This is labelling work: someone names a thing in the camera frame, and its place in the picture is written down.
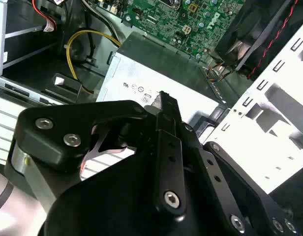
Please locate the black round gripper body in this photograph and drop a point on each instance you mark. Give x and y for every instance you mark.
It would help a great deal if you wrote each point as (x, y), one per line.
(112, 196)

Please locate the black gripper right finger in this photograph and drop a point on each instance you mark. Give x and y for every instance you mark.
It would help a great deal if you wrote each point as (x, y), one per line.
(230, 186)

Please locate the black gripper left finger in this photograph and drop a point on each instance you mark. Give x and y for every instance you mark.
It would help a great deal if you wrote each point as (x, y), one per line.
(43, 142)

